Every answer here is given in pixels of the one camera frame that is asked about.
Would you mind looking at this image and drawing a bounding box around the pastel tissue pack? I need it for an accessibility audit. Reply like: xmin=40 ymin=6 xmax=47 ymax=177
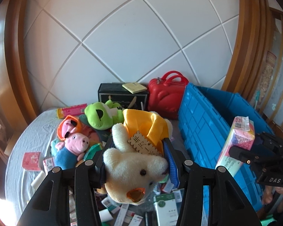
xmin=216 ymin=116 xmax=255 ymax=176

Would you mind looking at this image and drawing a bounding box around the cream bear plush yellow shirt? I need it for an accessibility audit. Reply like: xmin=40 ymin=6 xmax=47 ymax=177
xmin=97 ymin=109 xmax=173 ymax=205

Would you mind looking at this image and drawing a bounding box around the person right hand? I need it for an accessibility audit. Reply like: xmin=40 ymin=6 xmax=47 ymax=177
xmin=261 ymin=185 xmax=283 ymax=205

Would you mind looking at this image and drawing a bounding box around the white paper roll left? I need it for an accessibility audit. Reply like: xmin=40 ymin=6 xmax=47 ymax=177
xmin=31 ymin=171 xmax=46 ymax=190

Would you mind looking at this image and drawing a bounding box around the pink white tissue pack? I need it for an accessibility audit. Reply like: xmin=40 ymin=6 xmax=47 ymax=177
xmin=43 ymin=157 xmax=55 ymax=175

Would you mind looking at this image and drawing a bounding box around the small pink tissue pack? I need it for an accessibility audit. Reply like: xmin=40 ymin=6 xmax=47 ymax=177
xmin=22 ymin=152 xmax=44 ymax=171

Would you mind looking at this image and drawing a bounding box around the teal plush toy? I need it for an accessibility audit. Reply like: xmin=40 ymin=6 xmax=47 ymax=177
xmin=50 ymin=138 xmax=61 ymax=157

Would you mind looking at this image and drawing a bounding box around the pink pig plush blue body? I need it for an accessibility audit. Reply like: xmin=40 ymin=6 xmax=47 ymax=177
xmin=54 ymin=133 xmax=89 ymax=170

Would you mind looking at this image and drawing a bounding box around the white green medicine box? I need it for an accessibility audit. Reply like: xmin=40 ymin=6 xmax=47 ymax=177
xmin=153 ymin=193 xmax=179 ymax=226

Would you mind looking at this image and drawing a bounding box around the teal wipes pack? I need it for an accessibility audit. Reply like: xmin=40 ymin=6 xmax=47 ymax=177
xmin=83 ymin=143 xmax=103 ymax=161

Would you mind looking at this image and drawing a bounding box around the blue plastic crate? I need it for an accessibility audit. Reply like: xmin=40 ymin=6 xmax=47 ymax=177
xmin=178 ymin=82 xmax=276 ymax=212

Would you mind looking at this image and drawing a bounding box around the black rectangular case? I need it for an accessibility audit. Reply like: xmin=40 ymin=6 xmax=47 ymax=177
xmin=144 ymin=211 xmax=154 ymax=226

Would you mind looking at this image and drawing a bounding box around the pig plush in orange hood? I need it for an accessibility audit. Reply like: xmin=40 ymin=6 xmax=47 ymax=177
xmin=57 ymin=115 xmax=82 ymax=141

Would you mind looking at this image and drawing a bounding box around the long pink yellow box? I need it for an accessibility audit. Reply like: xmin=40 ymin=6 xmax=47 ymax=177
xmin=57 ymin=104 xmax=87 ymax=119

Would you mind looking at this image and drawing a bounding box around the green frog plush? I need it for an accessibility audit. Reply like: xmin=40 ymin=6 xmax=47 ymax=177
xmin=84 ymin=100 xmax=124 ymax=130

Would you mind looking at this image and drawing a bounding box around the red toy suitcase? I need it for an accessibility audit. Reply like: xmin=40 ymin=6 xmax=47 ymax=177
xmin=147 ymin=71 xmax=189 ymax=119

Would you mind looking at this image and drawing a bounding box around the black gift box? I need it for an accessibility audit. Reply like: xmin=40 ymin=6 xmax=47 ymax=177
xmin=98 ymin=83 xmax=149 ymax=111

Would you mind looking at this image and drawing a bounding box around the yellow sticky note pad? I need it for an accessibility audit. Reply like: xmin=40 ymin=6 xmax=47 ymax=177
xmin=122 ymin=82 xmax=147 ymax=94

